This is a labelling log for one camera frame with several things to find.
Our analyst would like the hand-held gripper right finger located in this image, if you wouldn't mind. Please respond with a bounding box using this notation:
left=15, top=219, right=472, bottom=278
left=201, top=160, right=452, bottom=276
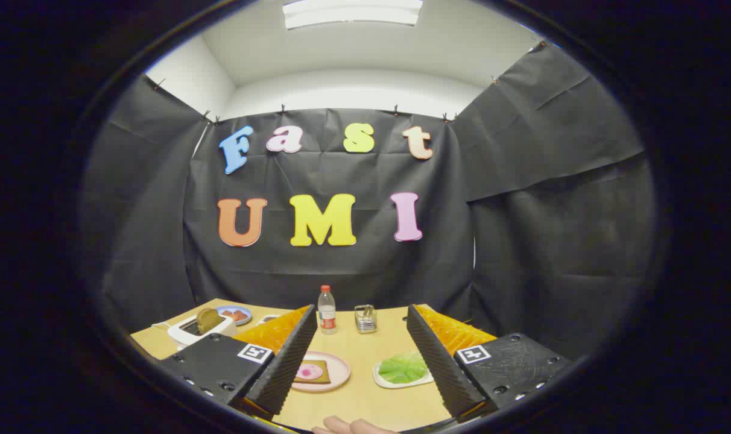
left=406, top=304, right=574, bottom=423

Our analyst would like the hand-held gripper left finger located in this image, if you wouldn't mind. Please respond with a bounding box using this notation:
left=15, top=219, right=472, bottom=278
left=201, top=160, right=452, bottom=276
left=159, top=304, right=318, bottom=423

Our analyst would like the green lettuce leaf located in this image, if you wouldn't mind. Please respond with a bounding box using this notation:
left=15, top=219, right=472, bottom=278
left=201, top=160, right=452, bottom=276
left=378, top=351, right=429, bottom=385

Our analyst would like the brown toast bread slice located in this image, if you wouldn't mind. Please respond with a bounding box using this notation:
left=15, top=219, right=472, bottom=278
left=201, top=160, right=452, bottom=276
left=196, top=308, right=221, bottom=335

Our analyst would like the white square plate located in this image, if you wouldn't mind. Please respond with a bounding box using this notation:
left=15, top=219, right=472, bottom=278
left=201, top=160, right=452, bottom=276
left=373, top=356, right=434, bottom=389

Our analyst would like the pink round plate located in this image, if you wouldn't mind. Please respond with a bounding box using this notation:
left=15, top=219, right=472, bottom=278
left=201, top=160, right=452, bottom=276
left=291, top=351, right=351, bottom=392

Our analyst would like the clear plastic water bottle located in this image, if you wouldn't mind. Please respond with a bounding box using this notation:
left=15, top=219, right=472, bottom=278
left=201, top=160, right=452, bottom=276
left=317, top=285, right=338, bottom=335

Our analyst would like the blue round plate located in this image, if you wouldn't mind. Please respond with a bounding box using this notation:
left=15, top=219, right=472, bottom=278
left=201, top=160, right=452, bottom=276
left=215, top=305, right=253, bottom=326

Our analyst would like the metal mesh utensil holder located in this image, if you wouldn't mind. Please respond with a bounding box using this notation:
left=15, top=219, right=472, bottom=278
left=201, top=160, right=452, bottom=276
left=354, top=304, right=378, bottom=334

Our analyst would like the white toaster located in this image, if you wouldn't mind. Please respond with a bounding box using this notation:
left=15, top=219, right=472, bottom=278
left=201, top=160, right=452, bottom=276
left=167, top=313, right=236, bottom=350

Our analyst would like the white ceiling light panel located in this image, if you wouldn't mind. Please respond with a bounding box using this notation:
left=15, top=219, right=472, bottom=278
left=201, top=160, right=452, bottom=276
left=282, top=0, right=423, bottom=30

